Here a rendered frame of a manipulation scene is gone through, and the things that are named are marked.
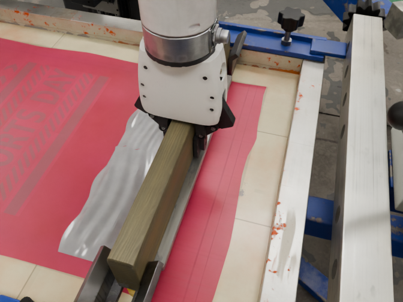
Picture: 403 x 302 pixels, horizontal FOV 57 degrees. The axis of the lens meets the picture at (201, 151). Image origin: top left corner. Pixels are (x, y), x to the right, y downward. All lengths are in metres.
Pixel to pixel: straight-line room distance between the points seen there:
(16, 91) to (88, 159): 0.22
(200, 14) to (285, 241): 0.27
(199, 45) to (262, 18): 2.37
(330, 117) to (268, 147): 1.49
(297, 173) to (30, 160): 0.39
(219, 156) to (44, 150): 0.27
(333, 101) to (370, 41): 1.48
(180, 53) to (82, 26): 0.47
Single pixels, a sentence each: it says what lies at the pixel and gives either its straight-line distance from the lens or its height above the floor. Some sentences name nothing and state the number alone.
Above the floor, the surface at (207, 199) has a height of 0.96.
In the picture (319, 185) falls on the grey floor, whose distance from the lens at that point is 1.77.
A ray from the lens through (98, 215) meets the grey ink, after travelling 0.52.
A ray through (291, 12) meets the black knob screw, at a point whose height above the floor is 1.06.
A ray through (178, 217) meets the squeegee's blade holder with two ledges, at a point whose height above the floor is 1.00.
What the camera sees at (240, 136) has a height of 0.96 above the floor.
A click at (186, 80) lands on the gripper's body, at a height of 1.14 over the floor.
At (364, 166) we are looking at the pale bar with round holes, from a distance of 0.49.
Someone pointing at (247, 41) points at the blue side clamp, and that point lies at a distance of 0.71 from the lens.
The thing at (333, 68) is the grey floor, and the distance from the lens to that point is 2.39.
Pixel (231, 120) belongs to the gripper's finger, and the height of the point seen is 1.07.
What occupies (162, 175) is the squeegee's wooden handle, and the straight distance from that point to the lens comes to 0.42.
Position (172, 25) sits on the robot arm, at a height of 1.21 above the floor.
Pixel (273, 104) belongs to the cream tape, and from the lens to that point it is 0.66.
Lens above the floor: 1.40
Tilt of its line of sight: 51 degrees down
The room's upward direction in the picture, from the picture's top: straight up
